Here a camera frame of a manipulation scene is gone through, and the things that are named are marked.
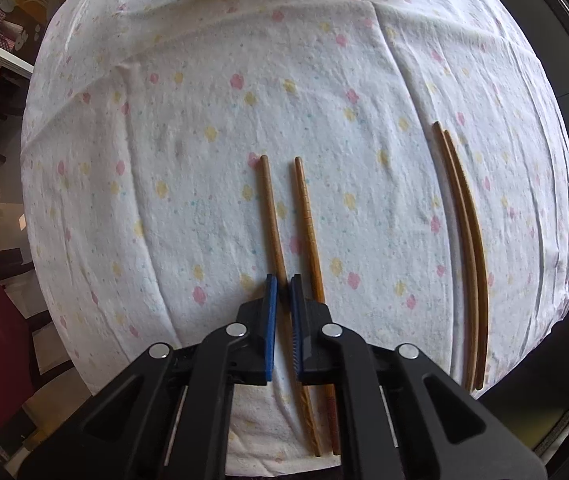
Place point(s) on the brown wooden chopstick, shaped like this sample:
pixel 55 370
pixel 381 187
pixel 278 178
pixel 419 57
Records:
pixel 307 210
pixel 459 210
pixel 270 200
pixel 471 210

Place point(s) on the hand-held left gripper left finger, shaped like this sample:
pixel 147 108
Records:
pixel 270 330

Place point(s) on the floral white tablecloth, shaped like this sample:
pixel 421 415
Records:
pixel 189 135

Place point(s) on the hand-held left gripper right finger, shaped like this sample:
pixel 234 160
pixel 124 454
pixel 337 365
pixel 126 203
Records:
pixel 297 330

